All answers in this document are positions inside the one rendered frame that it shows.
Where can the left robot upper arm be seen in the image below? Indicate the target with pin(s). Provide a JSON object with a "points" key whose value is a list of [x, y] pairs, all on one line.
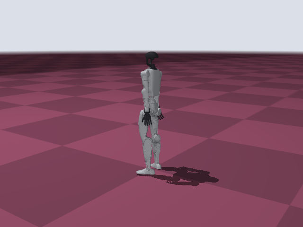
{"points": [[144, 75]]}

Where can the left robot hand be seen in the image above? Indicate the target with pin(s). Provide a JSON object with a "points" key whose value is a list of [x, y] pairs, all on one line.
{"points": [[147, 117]]}

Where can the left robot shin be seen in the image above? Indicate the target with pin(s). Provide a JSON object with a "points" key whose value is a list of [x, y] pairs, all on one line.
{"points": [[147, 151]]}

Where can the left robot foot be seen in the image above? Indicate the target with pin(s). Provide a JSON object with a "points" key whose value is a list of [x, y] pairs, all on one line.
{"points": [[145, 171]]}

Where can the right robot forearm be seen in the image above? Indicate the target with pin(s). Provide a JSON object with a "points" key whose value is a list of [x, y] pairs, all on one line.
{"points": [[157, 99]]}

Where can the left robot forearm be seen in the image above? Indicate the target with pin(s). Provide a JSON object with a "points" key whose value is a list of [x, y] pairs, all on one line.
{"points": [[146, 100]]}

